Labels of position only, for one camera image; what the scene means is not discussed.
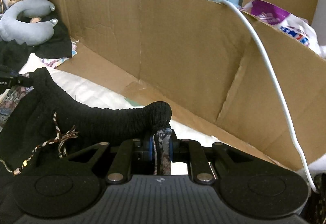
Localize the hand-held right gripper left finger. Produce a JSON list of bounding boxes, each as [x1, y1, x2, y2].
[[63, 135, 155, 184]]

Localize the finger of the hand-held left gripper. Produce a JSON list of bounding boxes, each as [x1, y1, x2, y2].
[[10, 71, 34, 87]]

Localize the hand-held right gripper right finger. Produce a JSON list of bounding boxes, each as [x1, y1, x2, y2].
[[170, 135, 257, 185]]

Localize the black garment with floral lining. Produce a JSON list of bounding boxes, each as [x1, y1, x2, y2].
[[0, 67, 174, 214]]

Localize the pastel patterned cloth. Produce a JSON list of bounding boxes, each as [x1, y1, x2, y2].
[[42, 41, 77, 69]]

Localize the crumpled black garment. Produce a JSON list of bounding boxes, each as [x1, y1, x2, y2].
[[0, 19, 73, 73]]

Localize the grey neck pillow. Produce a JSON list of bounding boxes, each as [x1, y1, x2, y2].
[[0, 0, 58, 46]]

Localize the cream bear print blanket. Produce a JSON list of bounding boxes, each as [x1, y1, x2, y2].
[[19, 53, 277, 176]]

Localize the flattened cardboard sheet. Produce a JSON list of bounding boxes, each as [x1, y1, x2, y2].
[[47, 0, 326, 171]]

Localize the purple and white packet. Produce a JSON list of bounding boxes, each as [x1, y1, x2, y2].
[[242, 0, 326, 58]]

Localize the thick white cable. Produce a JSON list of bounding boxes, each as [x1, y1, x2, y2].
[[219, 0, 319, 194]]

